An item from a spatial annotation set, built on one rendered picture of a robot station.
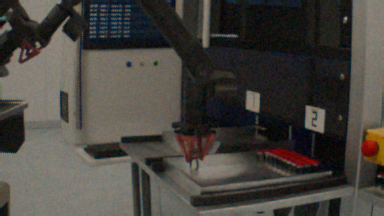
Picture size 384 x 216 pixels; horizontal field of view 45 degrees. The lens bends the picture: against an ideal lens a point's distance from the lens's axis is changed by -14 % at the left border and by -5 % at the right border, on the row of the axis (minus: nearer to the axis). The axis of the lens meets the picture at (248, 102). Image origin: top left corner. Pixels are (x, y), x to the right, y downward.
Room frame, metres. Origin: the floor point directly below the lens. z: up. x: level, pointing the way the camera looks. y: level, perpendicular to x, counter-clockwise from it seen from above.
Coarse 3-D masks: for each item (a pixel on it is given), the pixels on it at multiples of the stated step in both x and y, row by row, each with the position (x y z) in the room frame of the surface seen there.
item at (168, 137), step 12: (168, 132) 1.60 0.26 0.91; (216, 132) 1.68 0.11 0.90; (228, 132) 1.70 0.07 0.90; (240, 132) 1.72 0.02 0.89; (252, 132) 1.74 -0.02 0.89; (168, 144) 1.54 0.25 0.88; (204, 144) 1.57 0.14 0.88; (228, 144) 1.58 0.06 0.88; (240, 144) 1.59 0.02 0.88; (252, 144) 1.45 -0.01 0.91; (264, 144) 1.47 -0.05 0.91; (276, 144) 1.49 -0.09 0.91; (288, 144) 1.51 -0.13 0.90
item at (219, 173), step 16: (176, 160) 1.25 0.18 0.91; (208, 160) 1.30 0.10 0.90; (224, 160) 1.32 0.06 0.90; (240, 160) 1.34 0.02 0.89; (256, 160) 1.36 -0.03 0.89; (176, 176) 1.15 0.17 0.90; (192, 176) 1.20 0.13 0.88; (208, 176) 1.21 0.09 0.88; (224, 176) 1.21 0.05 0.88; (240, 176) 1.22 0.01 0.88; (256, 176) 1.22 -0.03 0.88; (272, 176) 1.23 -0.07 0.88; (304, 176) 1.13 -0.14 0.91; (320, 176) 1.15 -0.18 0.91; (192, 192) 1.05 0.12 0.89; (208, 192) 1.02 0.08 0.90
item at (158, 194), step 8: (152, 184) 2.58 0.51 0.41; (152, 192) 2.58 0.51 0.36; (160, 192) 2.45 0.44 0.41; (152, 200) 2.59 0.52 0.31; (160, 200) 2.46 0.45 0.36; (168, 200) 2.34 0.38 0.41; (176, 200) 2.24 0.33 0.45; (152, 208) 2.59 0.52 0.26; (160, 208) 2.46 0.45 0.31; (168, 208) 2.34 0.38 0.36; (176, 208) 2.24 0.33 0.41; (184, 208) 2.14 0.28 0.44; (376, 208) 1.17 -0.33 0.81
